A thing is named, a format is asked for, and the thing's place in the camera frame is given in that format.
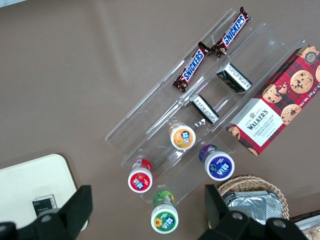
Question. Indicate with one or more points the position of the oval wicker basket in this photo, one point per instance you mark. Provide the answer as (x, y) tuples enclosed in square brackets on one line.
[(250, 183)]

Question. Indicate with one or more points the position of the cream plastic tray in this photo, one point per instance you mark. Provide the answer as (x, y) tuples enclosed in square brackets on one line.
[(30, 177)]

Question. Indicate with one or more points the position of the Snickers chocolate bar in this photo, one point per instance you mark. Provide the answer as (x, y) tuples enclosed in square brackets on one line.
[(233, 30), (192, 68)]

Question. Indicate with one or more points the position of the white plastic bin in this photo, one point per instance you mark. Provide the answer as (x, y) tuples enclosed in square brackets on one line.
[(308, 221)]

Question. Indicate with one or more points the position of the clear cookie bag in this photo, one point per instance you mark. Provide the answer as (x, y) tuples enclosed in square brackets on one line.
[(312, 233)]

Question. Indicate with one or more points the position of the aluminium foil container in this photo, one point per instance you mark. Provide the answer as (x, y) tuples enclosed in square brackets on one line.
[(255, 206)]

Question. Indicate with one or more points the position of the red lid gum cup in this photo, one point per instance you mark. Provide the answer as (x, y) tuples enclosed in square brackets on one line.
[(140, 180)]

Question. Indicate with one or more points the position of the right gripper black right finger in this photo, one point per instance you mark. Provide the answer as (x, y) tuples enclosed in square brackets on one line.
[(220, 220)]

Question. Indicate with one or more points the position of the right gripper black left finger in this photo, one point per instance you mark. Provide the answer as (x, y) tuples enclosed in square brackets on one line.
[(72, 212)]

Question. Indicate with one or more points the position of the clear acrylic stepped shelf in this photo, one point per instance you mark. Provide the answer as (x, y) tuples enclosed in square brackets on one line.
[(260, 42), (150, 125)]

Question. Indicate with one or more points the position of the small black carton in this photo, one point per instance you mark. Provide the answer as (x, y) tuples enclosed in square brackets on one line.
[(235, 78), (205, 110)]

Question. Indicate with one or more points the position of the purple lid gum cup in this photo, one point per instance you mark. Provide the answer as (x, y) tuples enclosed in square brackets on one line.
[(219, 167)]

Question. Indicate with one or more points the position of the black Face carton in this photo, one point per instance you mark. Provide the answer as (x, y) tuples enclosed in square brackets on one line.
[(44, 203)]

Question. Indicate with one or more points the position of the green lid gum cup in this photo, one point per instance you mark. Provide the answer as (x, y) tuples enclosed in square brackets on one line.
[(164, 220)]

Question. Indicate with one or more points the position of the red Walkers shortbread box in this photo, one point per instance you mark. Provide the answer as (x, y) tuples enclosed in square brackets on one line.
[(275, 107)]

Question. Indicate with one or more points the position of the orange lid gum cup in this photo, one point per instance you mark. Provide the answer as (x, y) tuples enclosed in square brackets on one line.
[(183, 137)]

